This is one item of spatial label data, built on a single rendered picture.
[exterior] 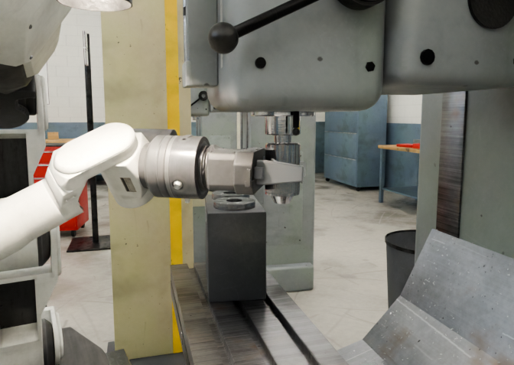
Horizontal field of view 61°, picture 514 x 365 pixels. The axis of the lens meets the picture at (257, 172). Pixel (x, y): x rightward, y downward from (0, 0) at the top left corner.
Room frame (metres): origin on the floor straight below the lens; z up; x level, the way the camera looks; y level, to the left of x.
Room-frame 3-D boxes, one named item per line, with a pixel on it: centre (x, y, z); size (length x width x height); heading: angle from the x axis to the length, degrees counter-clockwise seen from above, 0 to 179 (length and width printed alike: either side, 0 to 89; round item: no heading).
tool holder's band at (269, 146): (0.59, -0.03, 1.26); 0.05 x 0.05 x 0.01
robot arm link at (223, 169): (0.61, 0.06, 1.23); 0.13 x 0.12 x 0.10; 170
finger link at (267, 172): (0.56, -0.03, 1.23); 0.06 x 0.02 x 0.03; 80
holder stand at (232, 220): (0.97, 0.06, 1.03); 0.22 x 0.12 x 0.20; 8
